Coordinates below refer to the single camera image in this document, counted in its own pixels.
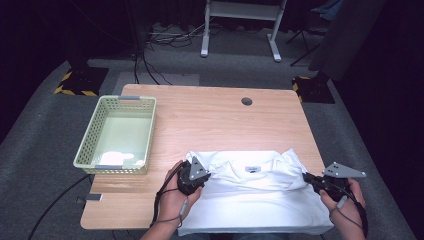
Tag person's left hand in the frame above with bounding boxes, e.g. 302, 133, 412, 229
157, 160, 205, 225

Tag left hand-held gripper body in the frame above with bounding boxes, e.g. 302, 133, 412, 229
176, 156, 212, 197

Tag grey metal table bracket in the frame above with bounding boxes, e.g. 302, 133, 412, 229
75, 193, 104, 204

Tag white t-shirt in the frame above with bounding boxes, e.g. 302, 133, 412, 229
177, 148, 335, 237

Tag white metal stand frame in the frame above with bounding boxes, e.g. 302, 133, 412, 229
199, 0, 288, 63

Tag black yellow striped base plate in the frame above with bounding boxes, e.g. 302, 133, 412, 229
53, 66, 110, 98
291, 75, 336, 105

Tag dark grey curtain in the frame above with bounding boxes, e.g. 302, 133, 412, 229
307, 0, 388, 82

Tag bundle of floor cables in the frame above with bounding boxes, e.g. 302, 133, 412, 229
145, 21, 214, 49

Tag thick black cable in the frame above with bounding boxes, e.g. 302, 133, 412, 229
27, 173, 92, 240

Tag black tripod legs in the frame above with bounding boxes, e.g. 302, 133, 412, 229
285, 28, 322, 68

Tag black cord with grey toggle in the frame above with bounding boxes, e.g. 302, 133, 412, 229
150, 161, 190, 230
329, 182, 370, 237

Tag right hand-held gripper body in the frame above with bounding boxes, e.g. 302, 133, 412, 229
313, 161, 367, 203

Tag person's right hand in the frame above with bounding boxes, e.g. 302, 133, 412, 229
319, 177, 367, 232

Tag pale green plastic basket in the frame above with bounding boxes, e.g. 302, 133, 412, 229
72, 95, 158, 176

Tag thin black floor cables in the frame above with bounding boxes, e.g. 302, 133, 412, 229
133, 49, 174, 86

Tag blue cloth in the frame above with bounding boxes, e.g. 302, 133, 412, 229
310, 0, 345, 22

